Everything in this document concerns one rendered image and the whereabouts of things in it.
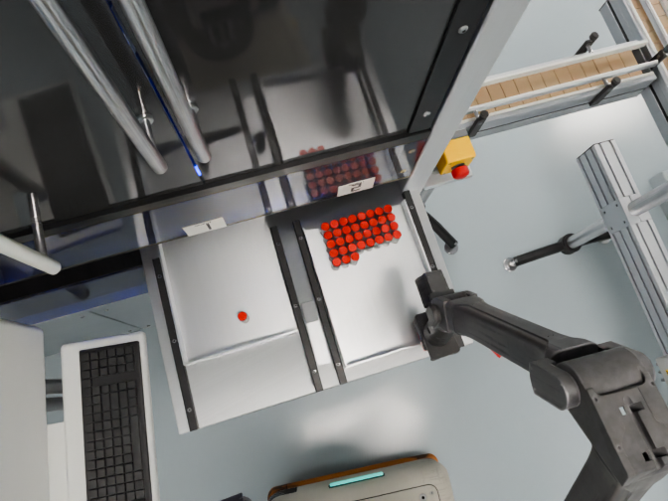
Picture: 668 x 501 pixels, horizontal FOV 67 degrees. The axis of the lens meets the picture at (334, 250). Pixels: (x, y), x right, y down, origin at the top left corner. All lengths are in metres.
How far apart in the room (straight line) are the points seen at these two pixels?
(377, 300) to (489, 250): 1.13
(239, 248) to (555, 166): 1.67
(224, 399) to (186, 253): 0.35
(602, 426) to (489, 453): 1.61
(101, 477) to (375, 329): 0.70
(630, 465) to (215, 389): 0.86
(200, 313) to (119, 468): 0.38
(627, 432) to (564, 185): 1.97
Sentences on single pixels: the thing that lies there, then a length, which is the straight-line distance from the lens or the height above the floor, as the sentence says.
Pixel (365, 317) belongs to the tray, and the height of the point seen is 0.88.
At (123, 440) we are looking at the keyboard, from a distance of 1.32.
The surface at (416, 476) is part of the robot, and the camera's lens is 1.86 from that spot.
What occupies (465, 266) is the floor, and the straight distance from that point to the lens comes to 2.23.
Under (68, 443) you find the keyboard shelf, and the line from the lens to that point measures 1.39.
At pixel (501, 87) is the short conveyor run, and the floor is 0.93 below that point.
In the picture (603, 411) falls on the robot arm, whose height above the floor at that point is 1.55.
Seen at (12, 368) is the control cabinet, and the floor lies 0.95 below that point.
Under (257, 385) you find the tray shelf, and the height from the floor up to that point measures 0.88.
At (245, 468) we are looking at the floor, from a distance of 2.11.
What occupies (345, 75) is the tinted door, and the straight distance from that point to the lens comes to 0.75.
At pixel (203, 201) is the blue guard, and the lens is 1.00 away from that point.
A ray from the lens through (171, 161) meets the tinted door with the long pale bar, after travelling 0.85.
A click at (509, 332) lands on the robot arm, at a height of 1.38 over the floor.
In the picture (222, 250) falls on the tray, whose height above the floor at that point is 0.88.
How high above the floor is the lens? 2.07
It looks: 75 degrees down
